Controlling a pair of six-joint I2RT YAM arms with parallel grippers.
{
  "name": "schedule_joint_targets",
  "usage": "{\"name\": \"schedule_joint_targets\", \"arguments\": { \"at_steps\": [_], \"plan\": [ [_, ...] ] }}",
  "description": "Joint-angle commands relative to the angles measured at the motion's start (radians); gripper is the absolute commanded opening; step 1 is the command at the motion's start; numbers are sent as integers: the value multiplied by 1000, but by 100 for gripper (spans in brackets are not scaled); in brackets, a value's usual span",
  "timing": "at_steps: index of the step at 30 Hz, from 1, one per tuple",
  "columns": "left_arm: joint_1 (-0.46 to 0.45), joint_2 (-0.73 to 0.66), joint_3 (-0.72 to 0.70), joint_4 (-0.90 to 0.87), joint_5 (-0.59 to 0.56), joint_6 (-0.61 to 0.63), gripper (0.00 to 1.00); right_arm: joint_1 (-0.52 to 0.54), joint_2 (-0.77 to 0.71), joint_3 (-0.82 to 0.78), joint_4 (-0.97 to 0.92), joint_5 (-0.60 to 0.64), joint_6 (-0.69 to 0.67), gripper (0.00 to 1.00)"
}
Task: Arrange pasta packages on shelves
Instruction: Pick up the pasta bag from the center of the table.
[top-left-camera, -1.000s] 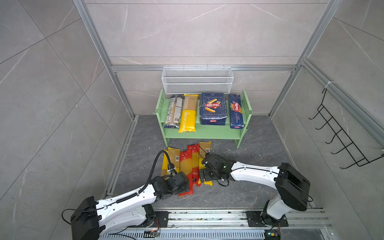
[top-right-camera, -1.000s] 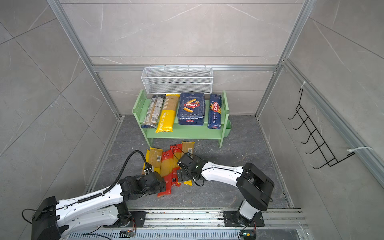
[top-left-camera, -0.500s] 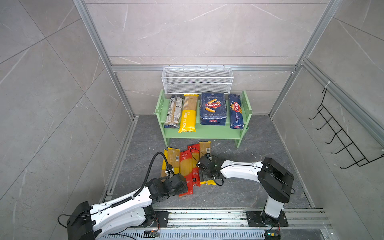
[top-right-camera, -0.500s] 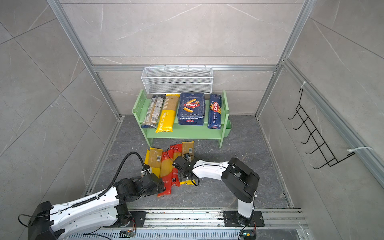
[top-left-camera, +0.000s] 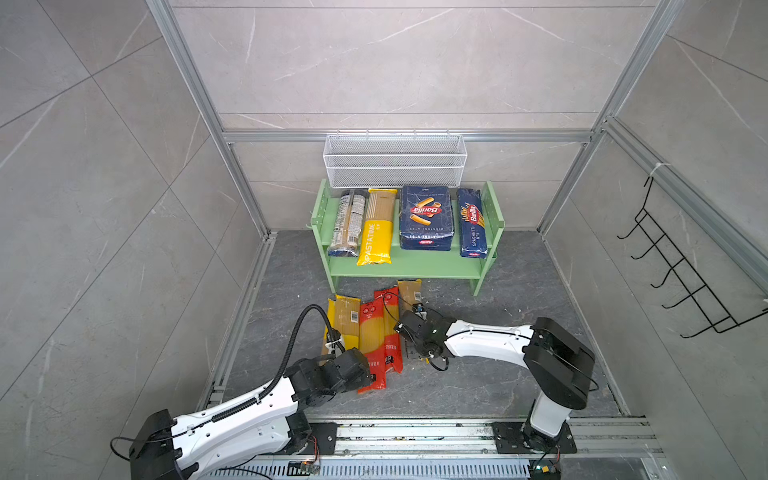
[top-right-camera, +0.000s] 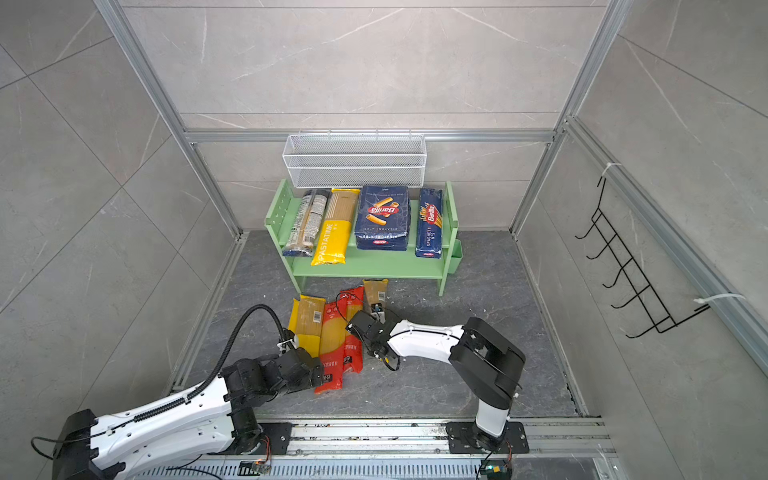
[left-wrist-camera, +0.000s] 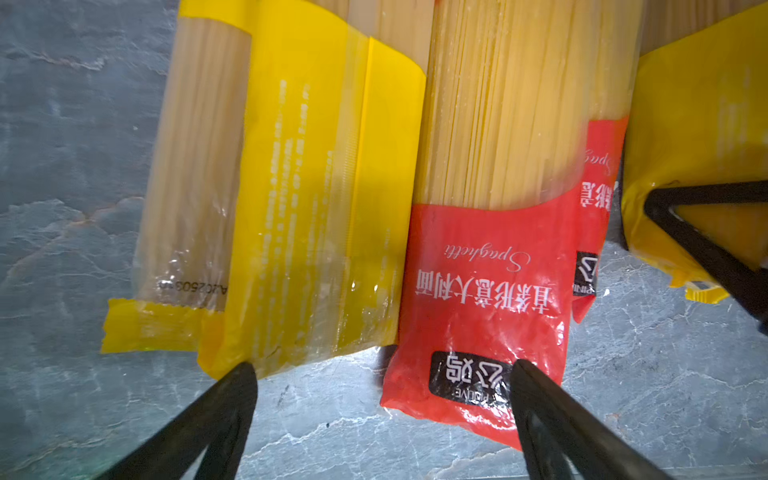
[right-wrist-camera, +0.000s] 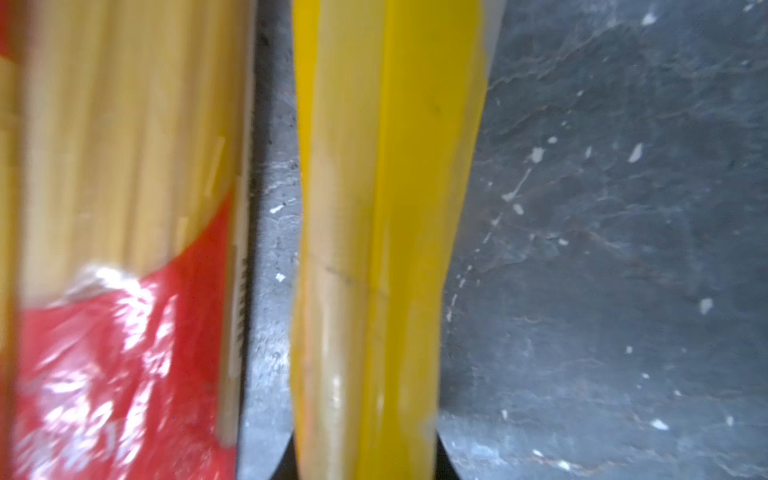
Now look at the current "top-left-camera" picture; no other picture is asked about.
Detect red spaghetti package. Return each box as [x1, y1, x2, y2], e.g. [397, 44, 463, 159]
[374, 287, 404, 373]
[358, 296, 387, 394]

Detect red spaghetti package front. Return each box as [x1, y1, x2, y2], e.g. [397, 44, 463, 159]
[358, 296, 387, 394]

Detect yellow Pastatime spaghetti package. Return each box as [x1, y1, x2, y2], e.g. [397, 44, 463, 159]
[357, 188, 397, 266]

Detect blue Barilla spaghetti box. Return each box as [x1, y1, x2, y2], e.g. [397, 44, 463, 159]
[457, 188, 488, 259]

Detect blue Barilla pasta bag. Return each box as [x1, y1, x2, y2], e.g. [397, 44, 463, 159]
[399, 186, 454, 251]

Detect clear brown spaghetti package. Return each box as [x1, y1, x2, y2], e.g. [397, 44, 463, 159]
[327, 189, 367, 257]

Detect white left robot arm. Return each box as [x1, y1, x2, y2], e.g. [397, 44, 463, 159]
[128, 348, 373, 479]

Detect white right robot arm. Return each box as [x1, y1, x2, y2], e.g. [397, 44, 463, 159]
[394, 311, 599, 453]

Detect green two-tier shelf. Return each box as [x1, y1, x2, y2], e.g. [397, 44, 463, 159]
[310, 180, 505, 295]

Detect black corrugated cable conduit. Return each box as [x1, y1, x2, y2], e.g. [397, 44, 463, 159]
[209, 304, 346, 421]

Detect white wire mesh basket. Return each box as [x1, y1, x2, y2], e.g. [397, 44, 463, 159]
[323, 133, 468, 189]

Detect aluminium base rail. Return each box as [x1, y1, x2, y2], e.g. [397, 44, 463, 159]
[173, 417, 667, 462]

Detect black wire hook rack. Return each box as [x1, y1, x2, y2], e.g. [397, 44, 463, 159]
[616, 176, 767, 339]

